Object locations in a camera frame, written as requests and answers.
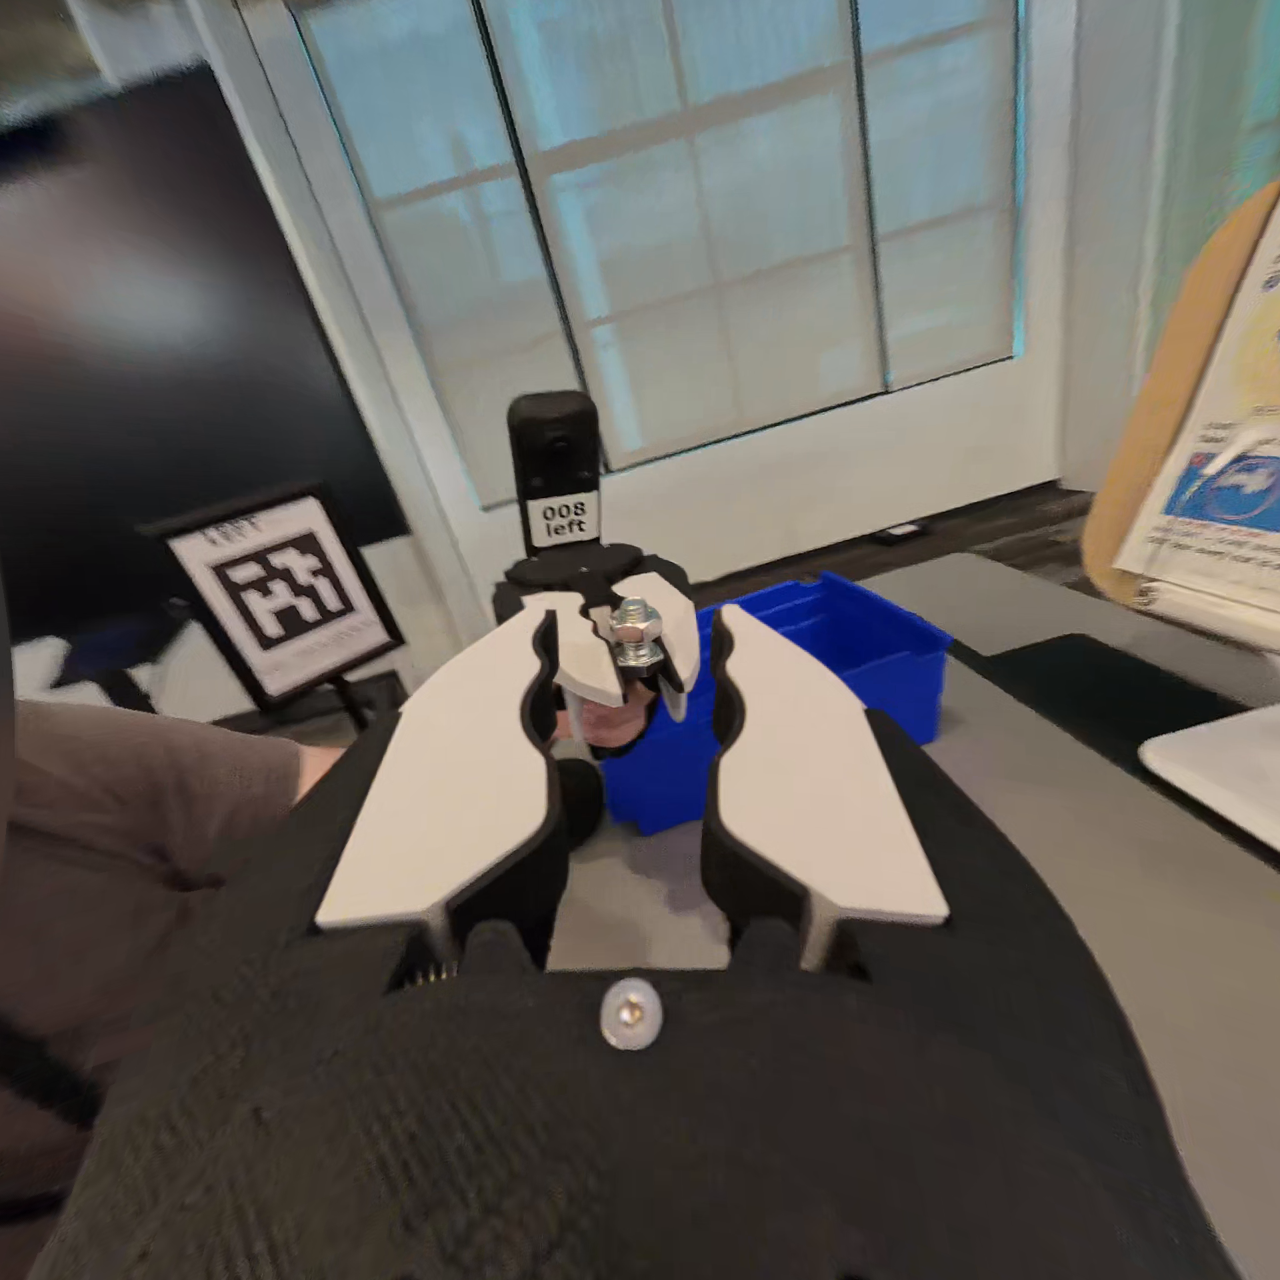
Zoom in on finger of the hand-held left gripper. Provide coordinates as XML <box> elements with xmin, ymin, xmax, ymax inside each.
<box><xmin>518</xmin><ymin>587</ymin><xmax>629</xmax><ymax>707</ymax></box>
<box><xmin>612</xmin><ymin>570</ymin><xmax>704</xmax><ymax>723</ymax></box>

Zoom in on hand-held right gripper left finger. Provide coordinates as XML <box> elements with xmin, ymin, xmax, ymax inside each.
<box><xmin>313</xmin><ymin>604</ymin><xmax>570</xmax><ymax>968</ymax></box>

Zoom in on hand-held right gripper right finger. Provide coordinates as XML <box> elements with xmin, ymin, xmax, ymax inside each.
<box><xmin>700</xmin><ymin>602</ymin><xmax>951</xmax><ymax>972</ymax></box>

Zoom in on short metal bolt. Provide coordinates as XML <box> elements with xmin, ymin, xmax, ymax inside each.
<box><xmin>615</xmin><ymin>597</ymin><xmax>664</xmax><ymax>670</ymax></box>

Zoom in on blue plastic bin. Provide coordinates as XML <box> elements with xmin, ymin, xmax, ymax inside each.
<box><xmin>599</xmin><ymin>570</ymin><xmax>953</xmax><ymax>837</ymax></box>

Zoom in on person's left forearm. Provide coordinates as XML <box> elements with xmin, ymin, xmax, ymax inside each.
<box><xmin>294</xmin><ymin>745</ymin><xmax>351</xmax><ymax>805</ymax></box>

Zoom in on person's left hand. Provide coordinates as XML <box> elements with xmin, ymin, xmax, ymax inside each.
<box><xmin>578</xmin><ymin>700</ymin><xmax>657</xmax><ymax>760</ymax></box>

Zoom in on white glass-pane door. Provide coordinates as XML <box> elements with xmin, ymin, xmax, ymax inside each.
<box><xmin>234</xmin><ymin>0</ymin><xmax>1087</xmax><ymax>586</ymax></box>

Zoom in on black framed marker sign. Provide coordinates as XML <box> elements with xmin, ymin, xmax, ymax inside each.
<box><xmin>139</xmin><ymin>484</ymin><xmax>407</xmax><ymax>734</ymax></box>

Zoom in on white stand base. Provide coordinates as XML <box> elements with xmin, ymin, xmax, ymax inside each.
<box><xmin>1137</xmin><ymin>702</ymin><xmax>1280</xmax><ymax>858</ymax></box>

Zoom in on large black screen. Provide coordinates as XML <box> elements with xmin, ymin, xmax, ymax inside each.
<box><xmin>0</xmin><ymin>60</ymin><xmax>413</xmax><ymax>646</ymax></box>

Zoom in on wooden instruction board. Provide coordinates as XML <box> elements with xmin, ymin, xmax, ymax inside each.
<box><xmin>1083</xmin><ymin>180</ymin><xmax>1280</xmax><ymax>629</ymax></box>

